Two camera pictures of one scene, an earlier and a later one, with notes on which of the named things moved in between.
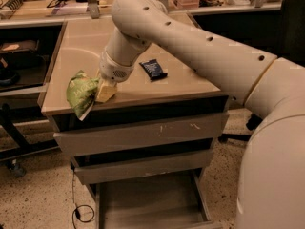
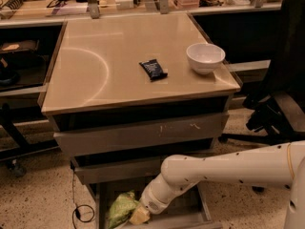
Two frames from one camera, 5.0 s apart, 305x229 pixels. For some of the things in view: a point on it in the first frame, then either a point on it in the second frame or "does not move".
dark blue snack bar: x=153 y=70 does not move
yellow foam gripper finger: x=106 y=92 → x=139 y=216
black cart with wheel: x=24 y=148 does not move
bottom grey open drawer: x=169 y=201 does not move
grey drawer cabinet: x=142 y=154 does not move
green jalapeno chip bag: x=81 y=93 → x=121 y=209
